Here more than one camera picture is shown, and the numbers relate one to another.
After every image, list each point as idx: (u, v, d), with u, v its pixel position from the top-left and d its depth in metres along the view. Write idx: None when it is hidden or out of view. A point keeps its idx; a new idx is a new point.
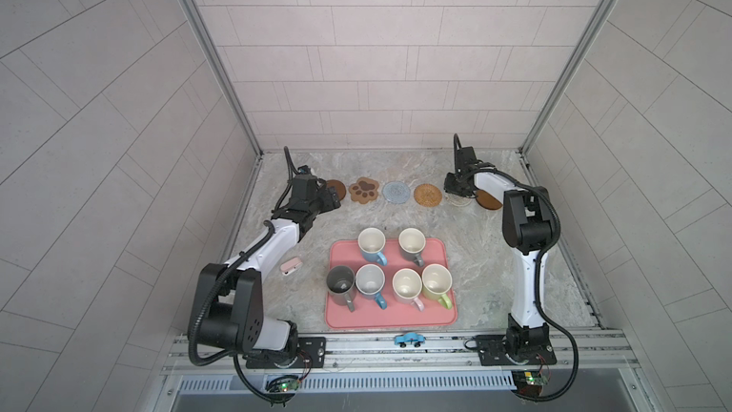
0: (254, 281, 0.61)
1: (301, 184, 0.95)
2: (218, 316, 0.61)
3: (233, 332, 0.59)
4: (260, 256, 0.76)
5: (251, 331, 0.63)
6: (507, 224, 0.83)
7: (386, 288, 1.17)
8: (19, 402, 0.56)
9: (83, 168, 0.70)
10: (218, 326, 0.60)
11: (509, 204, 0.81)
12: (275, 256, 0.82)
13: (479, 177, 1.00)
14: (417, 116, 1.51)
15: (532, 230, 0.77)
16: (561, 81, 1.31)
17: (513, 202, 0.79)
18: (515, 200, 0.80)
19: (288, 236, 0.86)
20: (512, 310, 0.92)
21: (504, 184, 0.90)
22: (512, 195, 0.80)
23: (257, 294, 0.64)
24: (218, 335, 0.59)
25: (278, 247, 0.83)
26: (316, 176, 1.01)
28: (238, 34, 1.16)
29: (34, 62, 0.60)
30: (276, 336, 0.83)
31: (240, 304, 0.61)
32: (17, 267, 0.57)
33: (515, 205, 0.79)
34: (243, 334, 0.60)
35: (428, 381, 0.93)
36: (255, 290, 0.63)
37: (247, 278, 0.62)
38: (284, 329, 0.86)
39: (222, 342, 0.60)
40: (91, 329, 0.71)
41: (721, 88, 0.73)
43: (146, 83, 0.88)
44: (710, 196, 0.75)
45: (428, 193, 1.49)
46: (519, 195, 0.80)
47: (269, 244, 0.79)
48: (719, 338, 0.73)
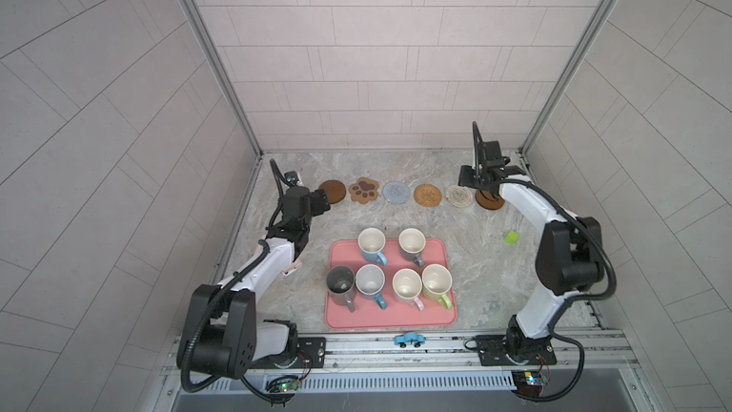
0: (247, 300, 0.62)
1: (294, 203, 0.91)
2: (210, 339, 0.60)
3: (226, 357, 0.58)
4: (254, 277, 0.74)
5: (243, 355, 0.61)
6: (541, 262, 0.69)
7: (386, 288, 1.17)
8: (19, 403, 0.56)
9: (83, 169, 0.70)
10: (209, 351, 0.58)
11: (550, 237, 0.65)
12: (271, 275, 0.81)
13: (508, 192, 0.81)
14: (417, 117, 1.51)
15: (574, 271, 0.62)
16: (561, 82, 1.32)
17: (556, 238, 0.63)
18: (559, 235, 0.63)
19: (283, 254, 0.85)
20: (518, 314, 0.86)
21: (541, 206, 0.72)
22: (554, 229, 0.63)
23: (253, 314, 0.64)
24: (210, 360, 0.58)
25: (273, 267, 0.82)
26: (307, 190, 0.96)
28: (238, 34, 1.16)
29: (34, 63, 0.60)
30: (276, 337, 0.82)
31: (233, 327, 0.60)
32: (17, 266, 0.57)
33: (558, 242, 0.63)
34: (235, 360, 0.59)
35: (429, 381, 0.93)
36: (250, 312, 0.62)
37: (241, 298, 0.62)
38: (283, 330, 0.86)
39: (213, 367, 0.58)
40: (91, 329, 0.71)
41: (721, 88, 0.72)
43: (146, 83, 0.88)
44: (711, 196, 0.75)
45: (428, 193, 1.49)
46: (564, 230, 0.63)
47: (263, 265, 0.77)
48: (720, 338, 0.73)
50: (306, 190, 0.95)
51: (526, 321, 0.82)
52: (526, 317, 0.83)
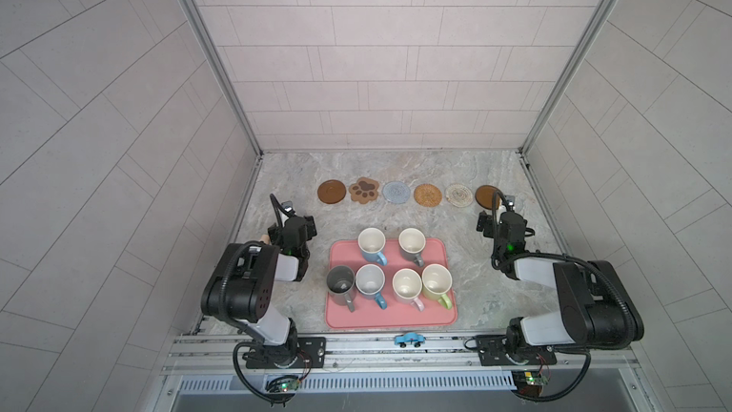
0: (272, 247, 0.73)
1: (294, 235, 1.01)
2: (233, 283, 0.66)
3: (248, 297, 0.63)
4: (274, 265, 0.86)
5: (261, 300, 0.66)
6: (566, 309, 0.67)
7: (386, 288, 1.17)
8: (19, 402, 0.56)
9: (83, 168, 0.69)
10: (233, 291, 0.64)
11: (564, 280, 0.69)
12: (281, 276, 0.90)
13: (521, 268, 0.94)
14: (417, 116, 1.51)
15: (602, 317, 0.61)
16: (560, 82, 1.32)
17: (567, 278, 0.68)
18: (568, 274, 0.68)
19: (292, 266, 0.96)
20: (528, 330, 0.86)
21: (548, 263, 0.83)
22: (563, 269, 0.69)
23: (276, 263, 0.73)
24: (233, 301, 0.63)
25: (287, 265, 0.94)
26: (305, 220, 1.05)
28: (238, 34, 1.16)
29: (33, 62, 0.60)
30: (277, 326, 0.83)
31: (260, 269, 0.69)
32: (17, 266, 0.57)
33: (570, 281, 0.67)
34: (259, 296, 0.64)
35: (428, 381, 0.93)
36: (273, 259, 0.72)
37: (267, 247, 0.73)
38: (285, 322, 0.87)
39: (234, 307, 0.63)
40: (91, 329, 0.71)
41: (721, 87, 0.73)
43: (146, 83, 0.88)
44: (711, 196, 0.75)
45: (428, 193, 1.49)
46: (574, 269, 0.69)
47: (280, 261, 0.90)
48: (719, 338, 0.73)
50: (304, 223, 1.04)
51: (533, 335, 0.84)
52: (534, 329, 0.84)
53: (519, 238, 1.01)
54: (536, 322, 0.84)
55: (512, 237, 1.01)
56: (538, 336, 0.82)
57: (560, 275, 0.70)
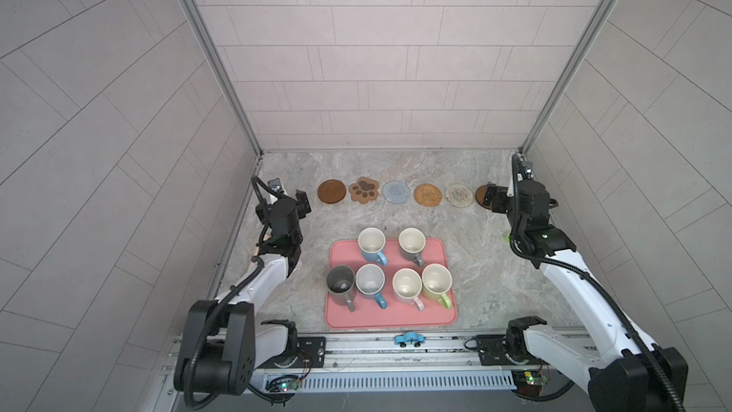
0: (248, 312, 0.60)
1: (281, 220, 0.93)
2: (209, 356, 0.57)
3: (227, 370, 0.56)
4: (253, 290, 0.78)
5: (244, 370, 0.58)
6: (594, 387, 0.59)
7: (386, 288, 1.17)
8: (20, 402, 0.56)
9: (83, 168, 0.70)
10: (209, 368, 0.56)
11: (620, 379, 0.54)
12: (265, 289, 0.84)
13: (548, 268, 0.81)
14: (417, 116, 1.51)
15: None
16: (561, 81, 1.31)
17: (633, 382, 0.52)
18: (636, 378, 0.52)
19: (277, 269, 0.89)
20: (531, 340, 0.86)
21: (610, 322, 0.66)
22: (628, 372, 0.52)
23: (253, 322, 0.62)
24: (210, 379, 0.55)
25: (272, 278, 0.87)
26: (294, 204, 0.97)
28: (238, 34, 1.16)
29: (34, 62, 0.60)
30: (274, 342, 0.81)
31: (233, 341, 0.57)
32: (17, 266, 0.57)
33: (634, 387, 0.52)
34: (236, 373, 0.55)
35: (429, 381, 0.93)
36: (250, 323, 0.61)
37: (240, 310, 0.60)
38: (281, 331, 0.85)
39: (214, 385, 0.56)
40: (91, 329, 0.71)
41: (721, 87, 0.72)
43: (146, 83, 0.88)
44: (711, 195, 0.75)
45: (428, 193, 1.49)
46: (640, 370, 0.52)
47: (260, 278, 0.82)
48: (720, 339, 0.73)
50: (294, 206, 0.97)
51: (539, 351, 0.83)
52: (539, 345, 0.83)
53: (542, 211, 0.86)
54: (543, 339, 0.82)
55: (534, 212, 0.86)
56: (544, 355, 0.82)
57: (616, 369, 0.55)
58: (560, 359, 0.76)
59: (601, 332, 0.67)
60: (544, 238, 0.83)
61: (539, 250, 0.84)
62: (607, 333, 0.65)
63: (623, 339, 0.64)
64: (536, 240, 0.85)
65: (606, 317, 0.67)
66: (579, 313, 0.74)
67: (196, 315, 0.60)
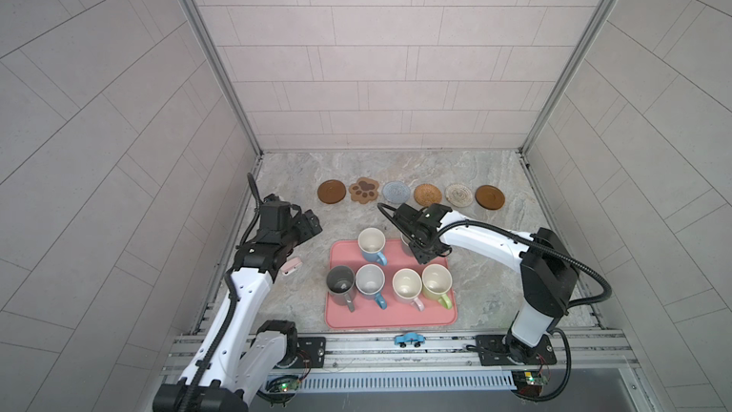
0: (222, 400, 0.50)
1: (272, 214, 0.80)
2: None
3: None
4: (225, 352, 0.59)
5: None
6: (531, 298, 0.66)
7: (386, 288, 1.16)
8: (19, 403, 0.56)
9: (83, 168, 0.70)
10: None
11: (534, 278, 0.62)
12: (248, 330, 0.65)
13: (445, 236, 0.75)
14: (417, 117, 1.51)
15: (566, 288, 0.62)
16: (561, 82, 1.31)
17: (539, 274, 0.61)
18: (539, 269, 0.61)
19: (257, 297, 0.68)
20: (517, 326, 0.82)
21: (498, 240, 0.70)
22: (535, 270, 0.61)
23: (234, 402, 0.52)
24: None
25: (250, 320, 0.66)
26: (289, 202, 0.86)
28: (238, 34, 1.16)
29: (34, 63, 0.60)
30: (268, 364, 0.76)
31: None
32: (17, 267, 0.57)
33: (544, 277, 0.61)
34: None
35: (428, 381, 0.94)
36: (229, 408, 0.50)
37: (215, 396, 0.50)
38: (277, 341, 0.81)
39: None
40: (91, 329, 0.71)
41: (721, 88, 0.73)
43: (146, 83, 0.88)
44: (711, 196, 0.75)
45: (427, 193, 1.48)
46: (539, 261, 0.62)
47: (233, 329, 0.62)
48: (720, 339, 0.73)
50: (289, 202, 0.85)
51: (526, 334, 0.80)
52: (521, 330, 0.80)
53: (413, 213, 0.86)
54: (518, 322, 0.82)
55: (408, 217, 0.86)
56: (533, 332, 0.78)
57: (526, 273, 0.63)
58: (531, 320, 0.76)
59: (499, 252, 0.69)
60: (426, 217, 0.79)
61: (434, 230, 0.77)
62: (504, 251, 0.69)
63: (517, 246, 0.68)
64: (423, 225, 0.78)
65: (496, 238, 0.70)
66: (477, 249, 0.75)
67: (164, 404, 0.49)
